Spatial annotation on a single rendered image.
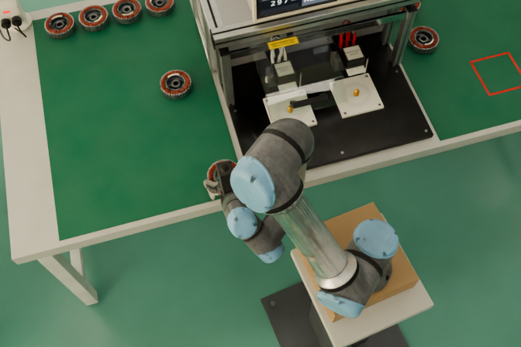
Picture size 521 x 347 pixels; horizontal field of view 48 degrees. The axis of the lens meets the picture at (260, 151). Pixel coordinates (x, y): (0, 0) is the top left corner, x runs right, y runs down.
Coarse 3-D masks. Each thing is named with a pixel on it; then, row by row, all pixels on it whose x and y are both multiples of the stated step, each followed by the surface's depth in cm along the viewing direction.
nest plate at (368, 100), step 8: (344, 80) 207; (352, 80) 207; (360, 80) 207; (368, 80) 207; (352, 88) 205; (360, 88) 205; (368, 88) 205; (352, 96) 204; (360, 96) 204; (368, 96) 204; (376, 96) 204; (344, 104) 202; (352, 104) 202; (360, 104) 202; (368, 104) 202; (376, 104) 202; (344, 112) 201; (352, 112) 201; (360, 112) 201
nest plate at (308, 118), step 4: (264, 100) 204; (264, 104) 203; (268, 112) 201; (304, 112) 201; (308, 112) 201; (312, 112) 201; (268, 116) 202; (288, 116) 200; (292, 116) 200; (296, 116) 200; (300, 116) 200; (304, 116) 200; (308, 116) 200; (312, 116) 200; (276, 120) 200; (300, 120) 199; (304, 120) 199; (308, 120) 199; (312, 120) 199; (308, 124) 199; (312, 124) 199; (316, 124) 199
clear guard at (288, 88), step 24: (264, 48) 179; (288, 48) 179; (312, 48) 179; (264, 72) 174; (288, 72) 174; (312, 72) 174; (336, 72) 174; (288, 96) 172; (312, 96) 173; (336, 96) 175
